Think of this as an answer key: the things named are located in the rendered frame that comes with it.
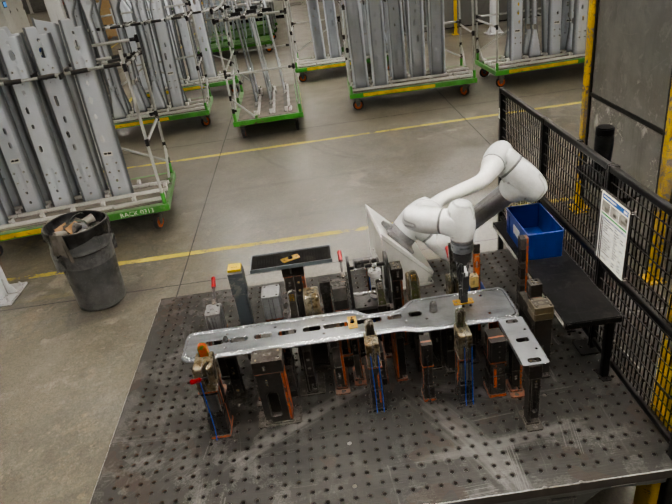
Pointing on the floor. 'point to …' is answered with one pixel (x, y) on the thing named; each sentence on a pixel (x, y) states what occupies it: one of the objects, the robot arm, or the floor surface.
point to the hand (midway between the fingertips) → (463, 293)
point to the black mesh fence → (599, 252)
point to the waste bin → (86, 257)
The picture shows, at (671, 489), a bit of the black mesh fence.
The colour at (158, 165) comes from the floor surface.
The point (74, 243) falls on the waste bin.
